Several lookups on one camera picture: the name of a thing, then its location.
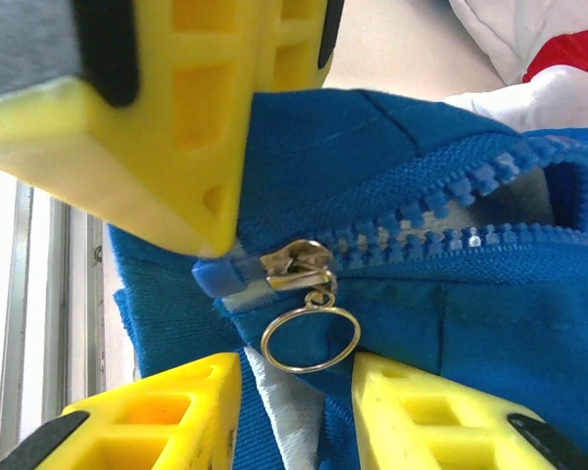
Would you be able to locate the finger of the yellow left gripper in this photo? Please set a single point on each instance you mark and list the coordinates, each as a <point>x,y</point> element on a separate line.
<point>294,44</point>
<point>166,161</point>

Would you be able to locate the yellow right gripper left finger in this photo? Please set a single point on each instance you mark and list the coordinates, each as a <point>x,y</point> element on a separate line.
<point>176,421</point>

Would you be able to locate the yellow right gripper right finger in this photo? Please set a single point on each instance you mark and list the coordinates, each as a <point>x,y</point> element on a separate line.
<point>411,431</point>

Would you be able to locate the blue white red zip jacket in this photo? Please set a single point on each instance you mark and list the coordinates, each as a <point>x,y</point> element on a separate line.
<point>323,156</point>

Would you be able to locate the aluminium table side rail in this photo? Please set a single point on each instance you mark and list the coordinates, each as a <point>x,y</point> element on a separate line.
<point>59,294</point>

